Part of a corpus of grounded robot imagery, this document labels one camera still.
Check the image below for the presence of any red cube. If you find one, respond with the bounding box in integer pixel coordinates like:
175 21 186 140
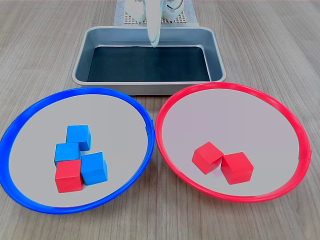
220 151 255 186
191 141 225 176
54 159 84 194

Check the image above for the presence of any black tray mat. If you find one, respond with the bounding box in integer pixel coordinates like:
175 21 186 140
86 45 212 83

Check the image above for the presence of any steel tray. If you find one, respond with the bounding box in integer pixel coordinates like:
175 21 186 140
71 25 227 96

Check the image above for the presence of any blue rimmed white plate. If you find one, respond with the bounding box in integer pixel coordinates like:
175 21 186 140
0 86 155 215

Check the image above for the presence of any red rimmed white plate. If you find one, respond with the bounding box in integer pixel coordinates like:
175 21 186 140
154 81 313 204

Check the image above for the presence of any blue cube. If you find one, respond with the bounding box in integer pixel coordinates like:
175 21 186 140
65 124 92 152
80 151 109 186
54 142 81 167

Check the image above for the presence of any pale perforated base plate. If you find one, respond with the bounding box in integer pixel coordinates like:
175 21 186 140
123 9 188 25

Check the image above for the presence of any thin dark cable loop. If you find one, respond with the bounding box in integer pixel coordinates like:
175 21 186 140
165 0 185 12

